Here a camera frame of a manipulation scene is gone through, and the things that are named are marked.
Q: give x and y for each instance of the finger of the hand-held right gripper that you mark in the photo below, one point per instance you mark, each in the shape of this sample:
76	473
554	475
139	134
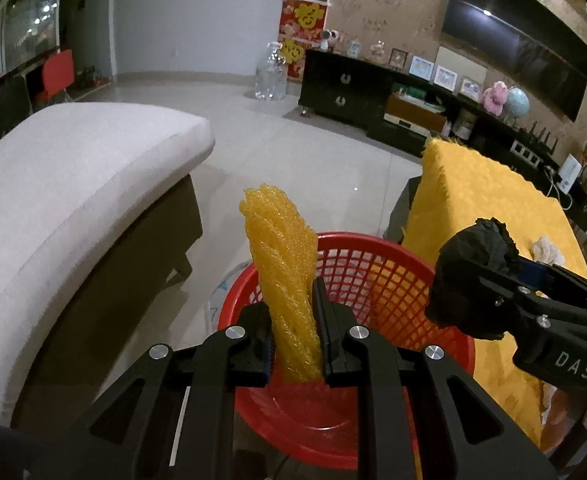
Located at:
563	315
531	271

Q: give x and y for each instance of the white box device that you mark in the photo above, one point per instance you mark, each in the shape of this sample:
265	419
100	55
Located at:
570	172

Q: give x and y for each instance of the white switch panel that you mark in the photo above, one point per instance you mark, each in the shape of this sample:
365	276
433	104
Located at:
526	153

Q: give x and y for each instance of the small glass snow globe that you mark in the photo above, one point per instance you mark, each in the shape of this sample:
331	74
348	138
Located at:
378	51
353	47

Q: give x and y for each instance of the pink plush toy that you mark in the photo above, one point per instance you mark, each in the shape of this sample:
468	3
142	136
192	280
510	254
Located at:
495	98

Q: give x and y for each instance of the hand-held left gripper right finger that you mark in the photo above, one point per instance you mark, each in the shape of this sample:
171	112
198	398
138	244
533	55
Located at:
323	337

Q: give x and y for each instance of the white cushioned sofa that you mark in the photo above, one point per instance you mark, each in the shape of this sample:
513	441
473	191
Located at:
73	185

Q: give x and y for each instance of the crumpled greyish white tissue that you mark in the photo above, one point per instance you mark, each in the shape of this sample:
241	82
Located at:
548	250

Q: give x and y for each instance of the white framed blue picture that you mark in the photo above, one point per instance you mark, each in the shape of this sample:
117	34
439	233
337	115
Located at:
470	88
421	68
445	78

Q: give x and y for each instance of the black router with antennas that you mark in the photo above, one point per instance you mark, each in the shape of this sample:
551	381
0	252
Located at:
541	145

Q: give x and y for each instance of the yellow foam fruit net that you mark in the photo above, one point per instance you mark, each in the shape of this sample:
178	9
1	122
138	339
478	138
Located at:
283	270

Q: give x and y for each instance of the red plastic mesh basket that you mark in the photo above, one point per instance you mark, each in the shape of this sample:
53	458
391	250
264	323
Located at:
368	270

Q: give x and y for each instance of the yellow fringed tablecloth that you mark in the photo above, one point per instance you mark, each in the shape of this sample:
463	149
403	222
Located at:
473	195

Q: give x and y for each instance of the clear large water bottle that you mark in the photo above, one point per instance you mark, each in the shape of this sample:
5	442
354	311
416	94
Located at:
271	75

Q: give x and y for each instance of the red chair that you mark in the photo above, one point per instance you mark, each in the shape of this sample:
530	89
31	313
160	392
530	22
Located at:
57	72

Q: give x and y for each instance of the small white robot toy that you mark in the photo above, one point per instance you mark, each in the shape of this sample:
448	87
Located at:
329	40

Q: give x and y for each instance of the dark framed small picture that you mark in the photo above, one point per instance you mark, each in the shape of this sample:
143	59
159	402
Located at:
398	58

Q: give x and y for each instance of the black wall television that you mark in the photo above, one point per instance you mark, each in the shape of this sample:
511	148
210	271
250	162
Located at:
518	45

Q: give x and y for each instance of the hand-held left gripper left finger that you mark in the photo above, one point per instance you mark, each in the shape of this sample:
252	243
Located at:
266	347

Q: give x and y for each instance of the pale blue desk globe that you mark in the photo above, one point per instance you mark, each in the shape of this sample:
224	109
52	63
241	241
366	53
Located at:
517	102

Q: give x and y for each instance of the black television cabinet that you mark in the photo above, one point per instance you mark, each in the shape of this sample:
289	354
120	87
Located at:
343	90

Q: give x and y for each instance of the red and yellow wall poster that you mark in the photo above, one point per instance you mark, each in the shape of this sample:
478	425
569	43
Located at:
303	20

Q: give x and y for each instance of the black plastic bag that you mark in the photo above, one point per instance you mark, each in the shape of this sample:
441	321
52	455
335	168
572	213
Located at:
468	245

